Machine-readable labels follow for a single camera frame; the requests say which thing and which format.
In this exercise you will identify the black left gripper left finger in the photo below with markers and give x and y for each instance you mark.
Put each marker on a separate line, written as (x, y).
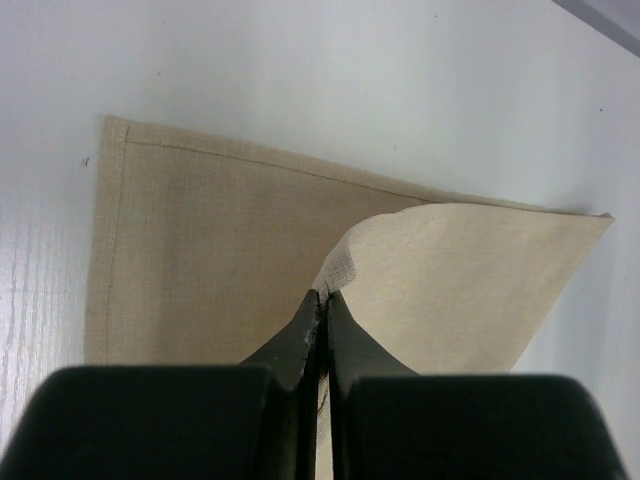
(288, 423)

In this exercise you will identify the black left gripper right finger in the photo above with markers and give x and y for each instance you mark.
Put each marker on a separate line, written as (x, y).
(365, 380)

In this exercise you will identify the beige cloth napkin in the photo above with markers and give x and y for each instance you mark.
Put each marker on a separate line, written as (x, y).
(204, 249)

